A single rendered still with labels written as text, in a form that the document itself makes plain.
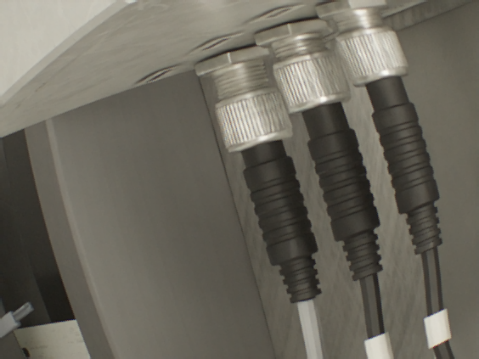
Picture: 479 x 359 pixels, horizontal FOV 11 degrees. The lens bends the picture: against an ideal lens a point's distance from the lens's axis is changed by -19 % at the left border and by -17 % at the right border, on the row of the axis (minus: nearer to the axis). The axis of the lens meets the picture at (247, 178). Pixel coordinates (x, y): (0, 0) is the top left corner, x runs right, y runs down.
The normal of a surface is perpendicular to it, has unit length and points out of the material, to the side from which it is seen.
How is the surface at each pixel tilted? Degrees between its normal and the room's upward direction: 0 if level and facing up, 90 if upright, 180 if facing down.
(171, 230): 46
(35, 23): 90
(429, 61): 90
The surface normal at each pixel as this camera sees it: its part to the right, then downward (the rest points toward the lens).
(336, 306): -0.88, 0.25
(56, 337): 0.29, -0.42
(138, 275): 0.39, -0.07
